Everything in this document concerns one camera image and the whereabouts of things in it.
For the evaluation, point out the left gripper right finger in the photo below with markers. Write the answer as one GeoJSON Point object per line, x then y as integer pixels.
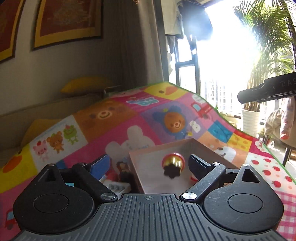
{"type": "Point", "coordinates": [208, 176]}

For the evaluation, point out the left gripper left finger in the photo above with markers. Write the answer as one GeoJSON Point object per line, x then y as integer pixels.
{"type": "Point", "coordinates": [87, 177]}

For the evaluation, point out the white battery charger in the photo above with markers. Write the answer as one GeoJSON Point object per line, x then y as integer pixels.
{"type": "Point", "coordinates": [118, 188]}

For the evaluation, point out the small pirate figure toy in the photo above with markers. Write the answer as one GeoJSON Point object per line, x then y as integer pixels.
{"type": "Point", "coordinates": [125, 174]}

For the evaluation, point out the yellow pink cupcake toy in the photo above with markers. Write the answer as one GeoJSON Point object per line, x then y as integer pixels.
{"type": "Point", "coordinates": [173, 165]}

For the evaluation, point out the white plant pot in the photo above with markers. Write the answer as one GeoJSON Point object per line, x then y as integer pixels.
{"type": "Point", "coordinates": [251, 120]}

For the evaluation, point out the colourful cartoon play mat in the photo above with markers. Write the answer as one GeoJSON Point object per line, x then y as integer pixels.
{"type": "Point", "coordinates": [129, 121]}

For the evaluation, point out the pink cardboard box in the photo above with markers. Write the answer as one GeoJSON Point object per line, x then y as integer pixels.
{"type": "Point", "coordinates": [146, 166]}

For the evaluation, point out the green potted palm plant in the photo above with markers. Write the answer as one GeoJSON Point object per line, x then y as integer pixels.
{"type": "Point", "coordinates": [272, 26]}

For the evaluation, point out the yellow cushion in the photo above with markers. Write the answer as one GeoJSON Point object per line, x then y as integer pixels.
{"type": "Point", "coordinates": [85, 85]}

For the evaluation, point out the hanging dark garment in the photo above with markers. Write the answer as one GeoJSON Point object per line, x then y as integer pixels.
{"type": "Point", "coordinates": [196, 23]}

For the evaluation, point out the hanging white shirt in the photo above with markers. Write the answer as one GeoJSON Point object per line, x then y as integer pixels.
{"type": "Point", "coordinates": [172, 18]}

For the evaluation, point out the red gold framed picture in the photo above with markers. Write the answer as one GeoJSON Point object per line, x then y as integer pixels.
{"type": "Point", "coordinates": [65, 21]}

